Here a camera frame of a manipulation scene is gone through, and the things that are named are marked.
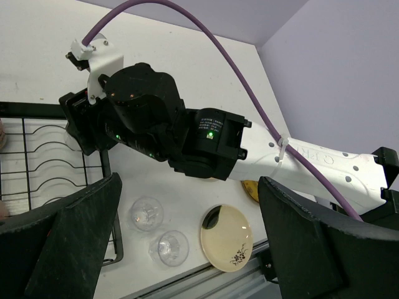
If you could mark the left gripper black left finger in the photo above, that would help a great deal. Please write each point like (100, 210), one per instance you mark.
(57, 250)

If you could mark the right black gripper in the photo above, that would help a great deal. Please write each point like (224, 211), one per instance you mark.
(82, 122)

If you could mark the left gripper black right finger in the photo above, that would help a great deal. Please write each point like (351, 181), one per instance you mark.
(320, 253)

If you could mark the patterned pink ceramic bowl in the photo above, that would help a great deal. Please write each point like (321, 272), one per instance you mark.
(3, 136)

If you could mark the cream plate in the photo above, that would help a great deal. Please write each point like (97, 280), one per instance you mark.
(226, 238)

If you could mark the clear glass cup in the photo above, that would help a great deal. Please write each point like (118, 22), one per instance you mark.
(171, 249)
(146, 214)

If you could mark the clear glass cup front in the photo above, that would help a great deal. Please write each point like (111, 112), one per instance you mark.
(171, 249)

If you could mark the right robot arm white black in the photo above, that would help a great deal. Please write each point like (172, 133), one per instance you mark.
(143, 110)

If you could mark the black yellow ornate plate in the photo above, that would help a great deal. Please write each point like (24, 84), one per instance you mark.
(251, 189)

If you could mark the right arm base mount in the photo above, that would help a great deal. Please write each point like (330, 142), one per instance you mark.
(267, 266)

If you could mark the black wire dish rack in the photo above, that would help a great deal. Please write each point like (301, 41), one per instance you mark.
(39, 162)

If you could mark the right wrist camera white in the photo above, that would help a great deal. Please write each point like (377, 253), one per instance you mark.
(100, 57)

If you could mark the aluminium rail frame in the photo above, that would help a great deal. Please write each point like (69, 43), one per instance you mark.
(209, 282)

